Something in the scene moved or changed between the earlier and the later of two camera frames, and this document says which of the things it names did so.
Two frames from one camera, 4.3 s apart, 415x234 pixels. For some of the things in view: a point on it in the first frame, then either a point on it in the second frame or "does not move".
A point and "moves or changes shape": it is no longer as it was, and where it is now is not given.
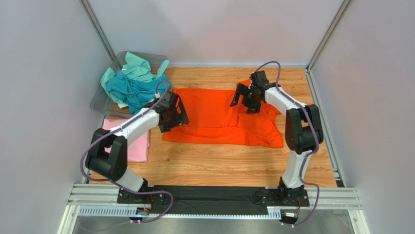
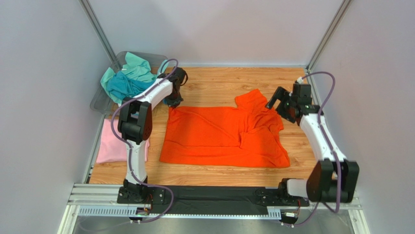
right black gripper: x=248 y=97 to x=284 y=105
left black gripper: x=181 y=118 to x=174 y=103
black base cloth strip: x=211 y=200 does not move
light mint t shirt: x=135 y=68 does not move
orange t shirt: x=212 y=119 moves or changes shape
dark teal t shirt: x=135 y=94 does not move
